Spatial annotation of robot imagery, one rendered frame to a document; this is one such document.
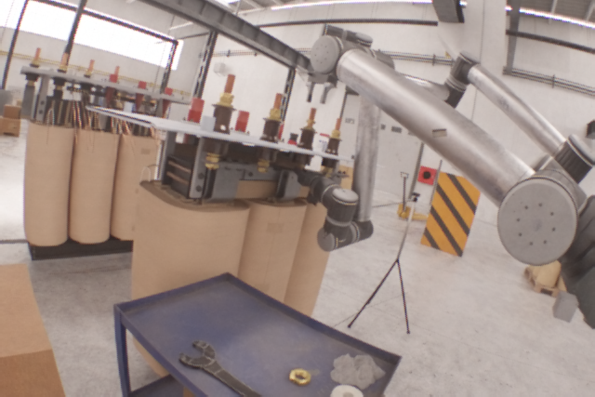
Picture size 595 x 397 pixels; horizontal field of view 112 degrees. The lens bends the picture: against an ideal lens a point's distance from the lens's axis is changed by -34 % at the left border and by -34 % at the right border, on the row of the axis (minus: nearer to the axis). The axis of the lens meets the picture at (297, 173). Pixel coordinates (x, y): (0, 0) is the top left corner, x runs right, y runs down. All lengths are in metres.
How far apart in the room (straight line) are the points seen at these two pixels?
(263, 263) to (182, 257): 0.48
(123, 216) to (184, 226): 1.79
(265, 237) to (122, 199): 1.70
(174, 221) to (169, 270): 0.20
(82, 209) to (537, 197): 2.75
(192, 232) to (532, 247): 1.03
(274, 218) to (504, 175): 1.02
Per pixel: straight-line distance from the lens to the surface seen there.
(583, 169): 1.63
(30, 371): 0.72
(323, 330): 0.92
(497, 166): 0.78
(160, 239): 1.20
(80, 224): 2.77
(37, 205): 2.62
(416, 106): 0.87
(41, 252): 2.94
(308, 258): 1.86
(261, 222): 1.42
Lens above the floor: 1.39
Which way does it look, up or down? 6 degrees down
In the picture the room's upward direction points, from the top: 13 degrees clockwise
